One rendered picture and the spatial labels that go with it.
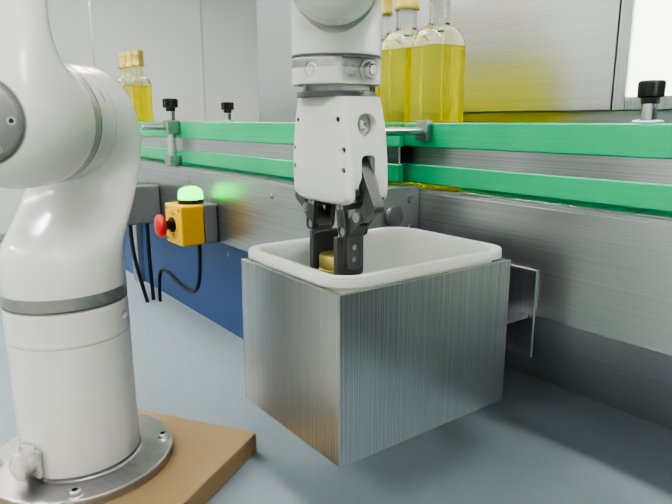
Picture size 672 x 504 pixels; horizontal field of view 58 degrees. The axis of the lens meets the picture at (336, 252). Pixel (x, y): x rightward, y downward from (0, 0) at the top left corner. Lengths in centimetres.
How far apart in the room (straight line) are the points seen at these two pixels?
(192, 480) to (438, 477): 27
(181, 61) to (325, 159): 658
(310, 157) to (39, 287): 28
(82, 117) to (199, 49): 665
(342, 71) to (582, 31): 41
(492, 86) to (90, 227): 60
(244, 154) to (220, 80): 628
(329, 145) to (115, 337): 29
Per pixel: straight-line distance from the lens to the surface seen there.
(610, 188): 66
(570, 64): 89
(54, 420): 67
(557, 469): 77
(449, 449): 78
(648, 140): 65
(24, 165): 57
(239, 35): 747
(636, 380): 92
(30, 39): 58
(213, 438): 75
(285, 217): 89
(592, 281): 66
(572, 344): 95
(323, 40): 56
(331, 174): 56
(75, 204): 68
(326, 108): 56
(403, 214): 79
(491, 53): 96
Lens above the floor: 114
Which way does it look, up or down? 12 degrees down
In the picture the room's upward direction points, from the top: straight up
